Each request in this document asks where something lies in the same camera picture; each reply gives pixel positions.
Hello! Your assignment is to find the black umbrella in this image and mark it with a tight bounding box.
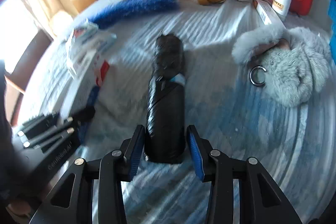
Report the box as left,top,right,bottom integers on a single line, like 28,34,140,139
144,34,186,164

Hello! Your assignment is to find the white plastic jar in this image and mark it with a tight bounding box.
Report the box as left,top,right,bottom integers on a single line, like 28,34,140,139
272,0,291,18

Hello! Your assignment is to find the white red blue box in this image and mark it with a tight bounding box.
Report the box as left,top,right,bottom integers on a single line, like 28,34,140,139
60,50,110,119

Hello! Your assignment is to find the plastic wrapped tissue pack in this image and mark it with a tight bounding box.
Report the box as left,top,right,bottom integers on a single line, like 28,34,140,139
66,20,117,79

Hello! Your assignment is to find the grey fluffy rabbit plush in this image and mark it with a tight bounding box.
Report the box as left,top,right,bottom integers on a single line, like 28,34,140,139
232,24,331,107

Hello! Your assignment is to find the long white medicine box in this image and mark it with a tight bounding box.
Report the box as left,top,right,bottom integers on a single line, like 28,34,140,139
253,0,285,28

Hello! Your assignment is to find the blue fluffy duster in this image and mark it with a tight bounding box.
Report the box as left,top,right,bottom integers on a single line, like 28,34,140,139
88,0,179,30

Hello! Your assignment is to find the silver metal ring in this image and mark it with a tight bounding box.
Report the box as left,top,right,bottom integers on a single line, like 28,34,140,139
249,65,268,87

